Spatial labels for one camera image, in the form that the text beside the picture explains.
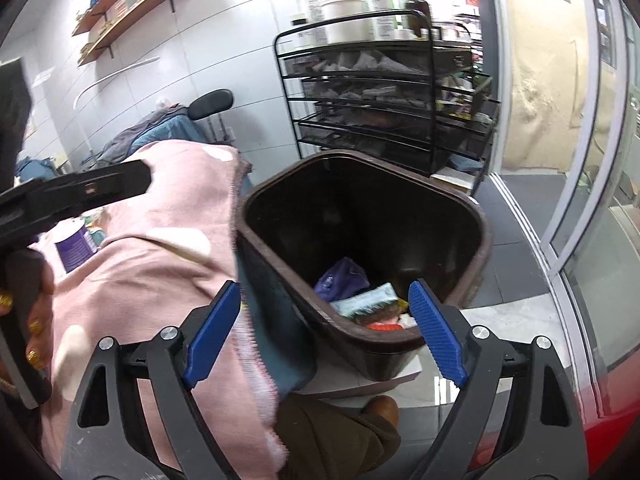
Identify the massage bed with grey blanket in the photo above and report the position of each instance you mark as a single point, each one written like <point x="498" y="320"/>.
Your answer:
<point x="145" y="132"/>

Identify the blue cloth pile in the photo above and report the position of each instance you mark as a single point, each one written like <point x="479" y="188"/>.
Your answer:
<point x="35" y="170"/>

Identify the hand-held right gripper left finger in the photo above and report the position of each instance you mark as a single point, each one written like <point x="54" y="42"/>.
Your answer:
<point x="212" y="332"/>

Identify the large white jar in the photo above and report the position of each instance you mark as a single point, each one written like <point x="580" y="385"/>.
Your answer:
<point x="345" y="15"/>

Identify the dark brown trash bin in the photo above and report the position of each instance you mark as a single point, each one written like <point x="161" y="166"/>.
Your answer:
<point x="350" y="210"/>

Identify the white arc floor lamp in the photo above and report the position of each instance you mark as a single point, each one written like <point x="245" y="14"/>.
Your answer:
<point x="130" y="68"/>

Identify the purple paper cup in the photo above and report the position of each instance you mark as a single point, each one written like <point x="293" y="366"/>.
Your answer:
<point x="75" y="250"/>

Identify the person's left hand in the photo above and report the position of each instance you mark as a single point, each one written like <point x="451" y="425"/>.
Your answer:
<point x="46" y="290"/>

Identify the teal striped packet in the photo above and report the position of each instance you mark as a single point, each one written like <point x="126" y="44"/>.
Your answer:
<point x="365" y="300"/>

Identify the black stool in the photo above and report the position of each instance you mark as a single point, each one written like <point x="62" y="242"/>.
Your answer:
<point x="212" y="101"/>

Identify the pink polka dot blanket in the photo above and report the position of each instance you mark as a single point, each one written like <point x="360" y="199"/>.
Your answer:
<point x="150" y="270"/>

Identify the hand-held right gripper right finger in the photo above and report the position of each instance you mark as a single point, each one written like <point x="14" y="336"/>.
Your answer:
<point x="437" y="335"/>

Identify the person's olive trouser leg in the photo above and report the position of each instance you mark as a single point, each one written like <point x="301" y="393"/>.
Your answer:
<point x="325" y="440"/>

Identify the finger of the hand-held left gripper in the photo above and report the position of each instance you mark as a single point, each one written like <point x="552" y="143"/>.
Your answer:
<point x="100" y="182"/>

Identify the glass sliding door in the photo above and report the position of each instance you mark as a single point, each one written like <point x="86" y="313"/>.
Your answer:
<point x="595" y="110"/>

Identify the brown glass bottle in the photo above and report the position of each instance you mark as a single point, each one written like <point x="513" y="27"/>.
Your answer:
<point x="417" y="10"/>

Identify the person's brown shoe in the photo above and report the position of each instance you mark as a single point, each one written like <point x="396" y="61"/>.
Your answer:
<point x="382" y="407"/>

